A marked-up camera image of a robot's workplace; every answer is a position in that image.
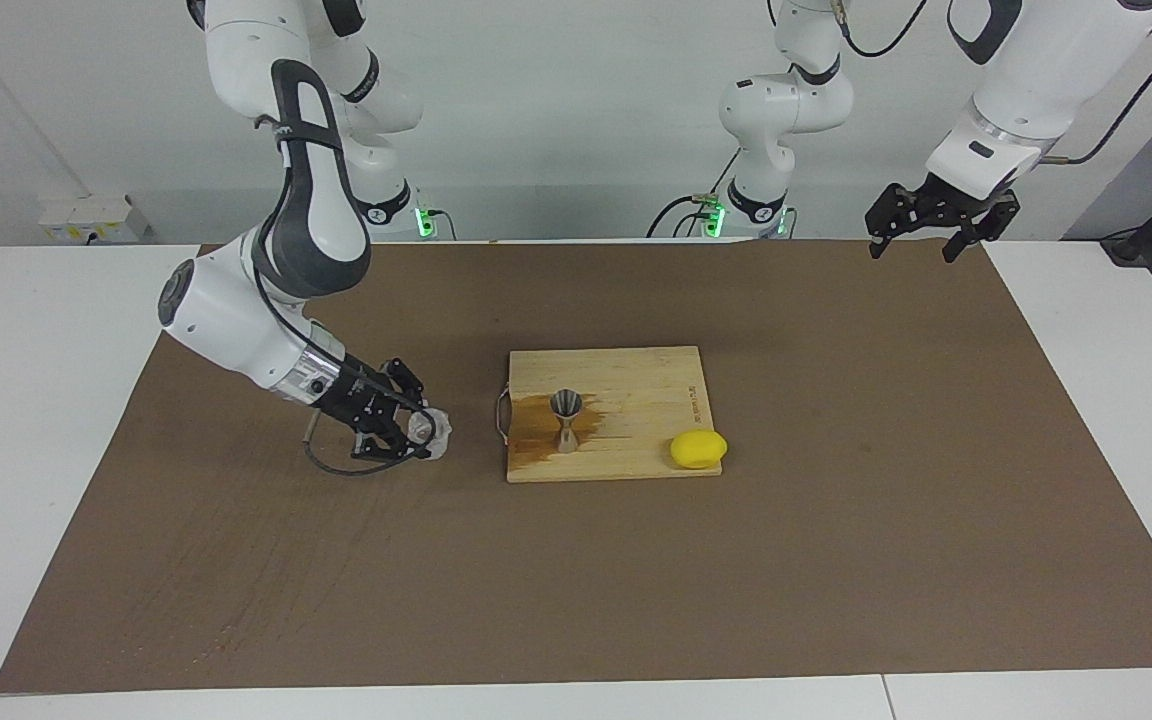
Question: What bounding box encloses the black base power cable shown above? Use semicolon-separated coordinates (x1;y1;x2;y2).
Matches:
646;148;742;239

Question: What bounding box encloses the steel double jigger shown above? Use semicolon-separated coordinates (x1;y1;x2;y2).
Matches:
549;390;584;455

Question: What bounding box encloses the white wall socket box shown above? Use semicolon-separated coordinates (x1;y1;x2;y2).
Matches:
39;195;149;244

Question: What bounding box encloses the brown table mat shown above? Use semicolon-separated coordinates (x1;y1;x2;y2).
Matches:
0;240;1152;694

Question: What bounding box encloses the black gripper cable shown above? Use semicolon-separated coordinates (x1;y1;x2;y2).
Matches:
821;0;1152;166
251;180;437;477

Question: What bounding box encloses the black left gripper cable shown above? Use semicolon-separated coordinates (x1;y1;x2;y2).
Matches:
821;0;1152;166

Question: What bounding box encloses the yellow lemon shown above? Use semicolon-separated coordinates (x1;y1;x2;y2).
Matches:
670;429;729;470

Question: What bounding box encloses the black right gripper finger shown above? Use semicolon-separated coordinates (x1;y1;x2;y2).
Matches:
351;425;432;461
381;358;427;406

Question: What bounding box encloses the bamboo cutting board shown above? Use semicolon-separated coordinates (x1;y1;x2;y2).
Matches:
496;346;724;484

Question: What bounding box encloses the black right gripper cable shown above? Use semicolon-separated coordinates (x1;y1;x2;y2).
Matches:
251;180;437;477

